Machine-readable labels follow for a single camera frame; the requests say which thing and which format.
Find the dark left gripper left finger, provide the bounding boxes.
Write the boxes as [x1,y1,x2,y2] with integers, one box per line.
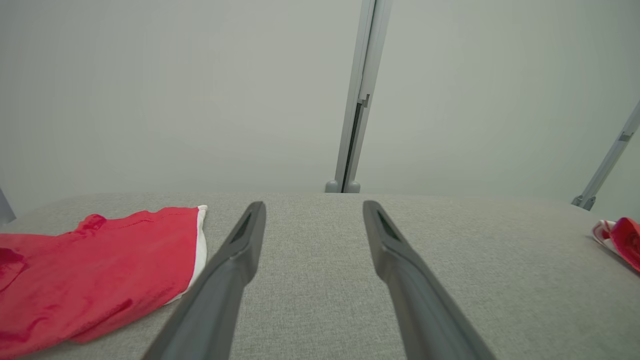
[142,201,267,360]

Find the red Bulls basketball jersey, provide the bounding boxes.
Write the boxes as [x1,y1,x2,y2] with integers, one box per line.
[592,216,640,274]

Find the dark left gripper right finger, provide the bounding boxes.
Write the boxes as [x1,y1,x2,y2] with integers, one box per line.
[362,200,497,360]

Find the red shorts with white stripe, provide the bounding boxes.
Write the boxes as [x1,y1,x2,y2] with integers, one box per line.
[0,205,209,359]

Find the grey partition post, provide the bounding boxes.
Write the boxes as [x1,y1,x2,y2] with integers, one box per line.
[571,100,640,211]
[334,0,394,193]

